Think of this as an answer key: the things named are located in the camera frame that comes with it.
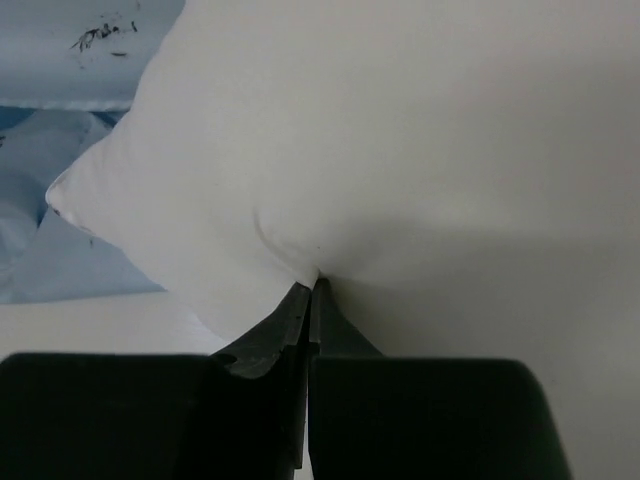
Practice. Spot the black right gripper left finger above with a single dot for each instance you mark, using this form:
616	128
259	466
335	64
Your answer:
238	413

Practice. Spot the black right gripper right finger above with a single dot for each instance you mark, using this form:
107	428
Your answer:
371	416

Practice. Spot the white pillow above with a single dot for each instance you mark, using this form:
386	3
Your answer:
466	172

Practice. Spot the light blue pillowcase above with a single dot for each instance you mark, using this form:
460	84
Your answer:
69	72

